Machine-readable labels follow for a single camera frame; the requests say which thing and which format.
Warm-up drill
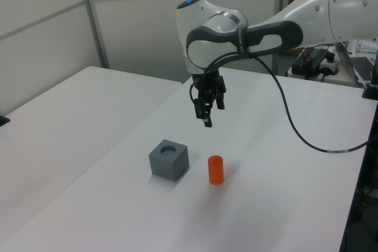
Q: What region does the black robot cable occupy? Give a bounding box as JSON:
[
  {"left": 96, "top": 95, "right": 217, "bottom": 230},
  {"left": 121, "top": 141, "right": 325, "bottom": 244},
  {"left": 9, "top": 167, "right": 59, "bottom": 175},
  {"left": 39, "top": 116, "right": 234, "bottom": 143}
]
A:
[{"left": 188, "top": 51, "right": 370, "bottom": 155}]

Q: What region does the orange cylinder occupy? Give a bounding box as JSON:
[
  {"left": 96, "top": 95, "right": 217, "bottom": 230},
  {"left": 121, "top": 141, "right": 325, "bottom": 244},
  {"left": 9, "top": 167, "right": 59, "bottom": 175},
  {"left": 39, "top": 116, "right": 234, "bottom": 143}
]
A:
[{"left": 207, "top": 155, "right": 226, "bottom": 186}]

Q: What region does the silver laptop stand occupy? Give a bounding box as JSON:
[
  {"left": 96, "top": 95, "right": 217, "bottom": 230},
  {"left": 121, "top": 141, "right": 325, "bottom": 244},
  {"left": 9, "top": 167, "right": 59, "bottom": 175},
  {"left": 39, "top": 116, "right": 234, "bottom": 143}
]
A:
[{"left": 333, "top": 41, "right": 366, "bottom": 88}]

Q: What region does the white power strip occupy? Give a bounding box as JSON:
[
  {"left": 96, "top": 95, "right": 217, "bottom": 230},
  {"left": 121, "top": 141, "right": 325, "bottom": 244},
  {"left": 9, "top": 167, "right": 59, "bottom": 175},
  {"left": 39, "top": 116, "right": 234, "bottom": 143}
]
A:
[{"left": 320, "top": 53, "right": 339, "bottom": 76}]

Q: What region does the black monitor stand pole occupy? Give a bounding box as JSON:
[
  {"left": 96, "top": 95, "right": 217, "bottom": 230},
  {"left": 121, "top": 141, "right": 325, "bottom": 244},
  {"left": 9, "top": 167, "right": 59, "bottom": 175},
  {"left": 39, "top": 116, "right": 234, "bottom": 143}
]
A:
[{"left": 361, "top": 48, "right": 378, "bottom": 101}]

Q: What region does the dark keyboard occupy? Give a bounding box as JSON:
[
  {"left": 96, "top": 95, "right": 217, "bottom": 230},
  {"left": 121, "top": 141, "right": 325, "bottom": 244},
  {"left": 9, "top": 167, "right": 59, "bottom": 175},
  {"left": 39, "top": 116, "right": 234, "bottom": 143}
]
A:
[{"left": 350, "top": 56, "right": 375, "bottom": 84}]

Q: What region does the grey block with round hole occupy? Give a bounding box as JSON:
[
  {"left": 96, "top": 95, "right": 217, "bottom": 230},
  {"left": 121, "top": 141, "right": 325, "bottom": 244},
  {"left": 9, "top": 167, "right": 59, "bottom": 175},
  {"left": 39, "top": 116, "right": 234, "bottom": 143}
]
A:
[{"left": 147, "top": 139, "right": 189, "bottom": 182}]

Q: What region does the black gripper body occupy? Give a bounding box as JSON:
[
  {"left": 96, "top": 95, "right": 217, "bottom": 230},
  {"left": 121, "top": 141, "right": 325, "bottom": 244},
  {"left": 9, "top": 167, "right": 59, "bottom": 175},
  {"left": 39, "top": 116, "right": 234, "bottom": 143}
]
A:
[{"left": 190, "top": 71, "right": 228, "bottom": 101}]

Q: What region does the black power supply box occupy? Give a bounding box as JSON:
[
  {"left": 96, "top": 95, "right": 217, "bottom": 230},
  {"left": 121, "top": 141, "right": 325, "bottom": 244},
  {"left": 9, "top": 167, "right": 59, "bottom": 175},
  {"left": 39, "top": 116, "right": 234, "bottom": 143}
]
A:
[{"left": 291, "top": 47, "right": 328, "bottom": 79}]

